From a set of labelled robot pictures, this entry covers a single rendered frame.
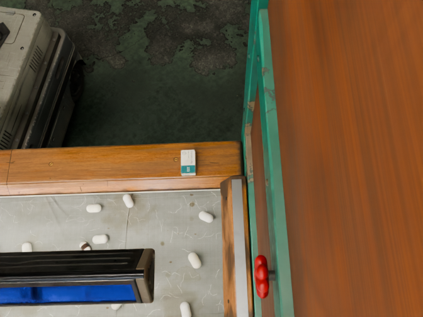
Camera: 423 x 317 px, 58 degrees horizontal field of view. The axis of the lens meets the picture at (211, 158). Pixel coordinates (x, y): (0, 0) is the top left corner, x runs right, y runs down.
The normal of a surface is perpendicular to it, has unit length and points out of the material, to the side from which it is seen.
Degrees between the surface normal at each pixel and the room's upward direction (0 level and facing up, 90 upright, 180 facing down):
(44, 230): 0
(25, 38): 1
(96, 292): 58
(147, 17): 0
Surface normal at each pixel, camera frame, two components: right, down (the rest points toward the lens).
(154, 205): -0.04, -0.33
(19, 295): 0.00, 0.63
